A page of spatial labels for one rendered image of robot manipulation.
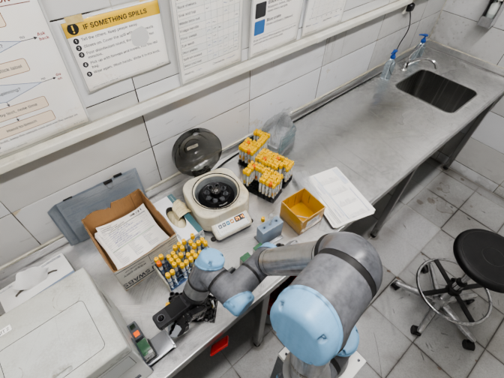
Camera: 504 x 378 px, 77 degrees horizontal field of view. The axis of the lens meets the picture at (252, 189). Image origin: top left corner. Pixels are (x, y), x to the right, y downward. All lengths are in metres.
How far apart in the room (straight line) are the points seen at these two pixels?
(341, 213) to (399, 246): 1.20
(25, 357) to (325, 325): 0.72
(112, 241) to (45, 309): 0.42
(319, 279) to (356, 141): 1.38
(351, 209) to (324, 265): 0.95
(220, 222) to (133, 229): 0.34
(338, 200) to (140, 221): 0.86
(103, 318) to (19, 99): 0.63
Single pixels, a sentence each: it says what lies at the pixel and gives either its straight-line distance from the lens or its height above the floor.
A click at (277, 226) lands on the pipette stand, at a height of 0.96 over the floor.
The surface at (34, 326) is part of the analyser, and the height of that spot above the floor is 1.17.
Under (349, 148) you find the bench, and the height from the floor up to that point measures 0.88.
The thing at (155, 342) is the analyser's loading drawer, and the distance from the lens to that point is 1.16.
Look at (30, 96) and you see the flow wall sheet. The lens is 1.09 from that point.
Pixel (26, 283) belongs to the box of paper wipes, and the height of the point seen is 0.96.
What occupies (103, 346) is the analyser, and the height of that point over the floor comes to 1.17.
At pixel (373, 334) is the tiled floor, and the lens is 2.22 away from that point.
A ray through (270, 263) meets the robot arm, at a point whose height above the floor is 1.27.
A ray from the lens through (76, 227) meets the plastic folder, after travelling 1.42.
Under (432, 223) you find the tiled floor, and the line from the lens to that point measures 2.84.
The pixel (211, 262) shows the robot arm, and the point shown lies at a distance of 0.88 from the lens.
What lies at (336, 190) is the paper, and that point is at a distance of 1.52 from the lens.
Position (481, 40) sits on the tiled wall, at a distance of 2.94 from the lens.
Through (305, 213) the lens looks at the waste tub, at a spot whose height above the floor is 0.88.
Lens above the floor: 2.00
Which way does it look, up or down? 49 degrees down
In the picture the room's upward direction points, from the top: 2 degrees clockwise
